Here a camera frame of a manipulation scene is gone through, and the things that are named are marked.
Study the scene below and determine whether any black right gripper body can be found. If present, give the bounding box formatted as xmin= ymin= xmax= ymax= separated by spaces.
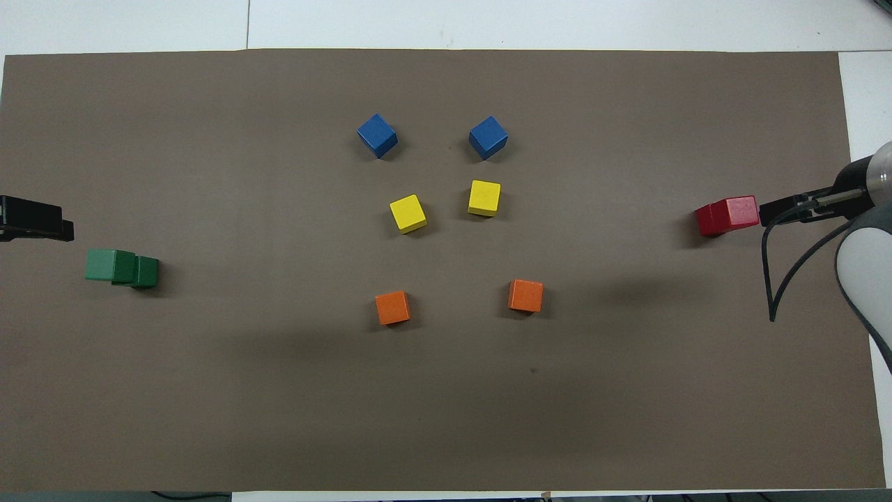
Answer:
xmin=775 ymin=196 xmax=813 ymax=225

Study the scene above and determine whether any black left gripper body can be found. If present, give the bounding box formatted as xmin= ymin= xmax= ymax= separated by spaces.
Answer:
xmin=0 ymin=197 xmax=63 ymax=243

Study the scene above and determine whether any red wooden cube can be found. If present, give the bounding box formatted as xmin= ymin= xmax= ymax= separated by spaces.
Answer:
xmin=695 ymin=206 xmax=732 ymax=238
xmin=707 ymin=196 xmax=760 ymax=235

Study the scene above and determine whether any green wooden cube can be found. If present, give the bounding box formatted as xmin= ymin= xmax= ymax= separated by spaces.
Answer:
xmin=131 ymin=256 xmax=160 ymax=289
xmin=85 ymin=249 xmax=138 ymax=284

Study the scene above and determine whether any orange wooden cube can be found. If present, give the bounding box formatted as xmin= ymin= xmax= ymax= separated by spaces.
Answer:
xmin=507 ymin=279 xmax=544 ymax=314
xmin=375 ymin=290 xmax=412 ymax=326

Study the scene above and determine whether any brown paper table mat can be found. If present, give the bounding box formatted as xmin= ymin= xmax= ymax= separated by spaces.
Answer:
xmin=0 ymin=47 xmax=887 ymax=493

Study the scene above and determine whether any yellow wooden cube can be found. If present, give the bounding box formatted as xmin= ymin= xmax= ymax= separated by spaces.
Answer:
xmin=389 ymin=194 xmax=428 ymax=234
xmin=468 ymin=179 xmax=502 ymax=218

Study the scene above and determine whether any blue wooden cube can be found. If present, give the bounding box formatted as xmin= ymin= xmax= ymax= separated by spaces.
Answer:
xmin=357 ymin=113 xmax=399 ymax=160
xmin=468 ymin=115 xmax=509 ymax=162

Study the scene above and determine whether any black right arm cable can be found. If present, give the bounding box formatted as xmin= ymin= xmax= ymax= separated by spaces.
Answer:
xmin=762 ymin=187 xmax=892 ymax=323

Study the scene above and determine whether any thin black floor cable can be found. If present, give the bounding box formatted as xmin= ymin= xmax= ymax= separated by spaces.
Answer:
xmin=150 ymin=490 xmax=232 ymax=501

